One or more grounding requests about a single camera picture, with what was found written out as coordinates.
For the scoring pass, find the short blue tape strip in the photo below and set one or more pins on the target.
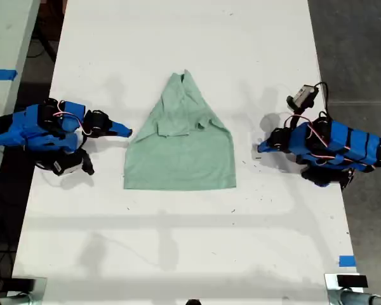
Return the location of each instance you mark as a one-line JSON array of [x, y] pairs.
[[347, 261]]

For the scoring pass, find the grey metal pipe clamp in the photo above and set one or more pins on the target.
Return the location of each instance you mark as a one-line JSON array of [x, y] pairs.
[[16, 298], [358, 298]]

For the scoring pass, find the pale green T-shirt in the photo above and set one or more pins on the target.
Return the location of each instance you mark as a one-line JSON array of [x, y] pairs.
[[177, 159]]

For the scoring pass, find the long blue tape strip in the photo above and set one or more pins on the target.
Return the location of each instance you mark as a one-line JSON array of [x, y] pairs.
[[1, 74]]

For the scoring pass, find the small black box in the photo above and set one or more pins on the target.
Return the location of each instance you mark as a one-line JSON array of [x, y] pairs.
[[351, 281], [22, 283]]

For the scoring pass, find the white side table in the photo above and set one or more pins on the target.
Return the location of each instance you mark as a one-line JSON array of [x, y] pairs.
[[3, 38]]

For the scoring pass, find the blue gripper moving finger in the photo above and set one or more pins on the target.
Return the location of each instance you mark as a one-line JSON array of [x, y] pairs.
[[267, 149], [119, 132]]

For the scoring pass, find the black camera stalk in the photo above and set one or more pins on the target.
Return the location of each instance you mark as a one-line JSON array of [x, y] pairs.
[[300, 116], [87, 162]]

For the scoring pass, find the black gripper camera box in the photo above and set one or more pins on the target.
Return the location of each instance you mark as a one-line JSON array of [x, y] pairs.
[[66, 165], [303, 95]]

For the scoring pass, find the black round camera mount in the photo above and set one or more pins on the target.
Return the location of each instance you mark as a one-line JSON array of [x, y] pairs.
[[193, 302]]

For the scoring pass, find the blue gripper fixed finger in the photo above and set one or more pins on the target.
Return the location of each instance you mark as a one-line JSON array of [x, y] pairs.
[[120, 126], [265, 144]]

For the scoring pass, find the white mounting plate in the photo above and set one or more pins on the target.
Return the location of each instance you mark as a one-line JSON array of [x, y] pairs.
[[330, 281]]

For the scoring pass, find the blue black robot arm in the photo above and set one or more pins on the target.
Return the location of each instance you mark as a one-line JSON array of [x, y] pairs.
[[343, 146], [31, 130]]

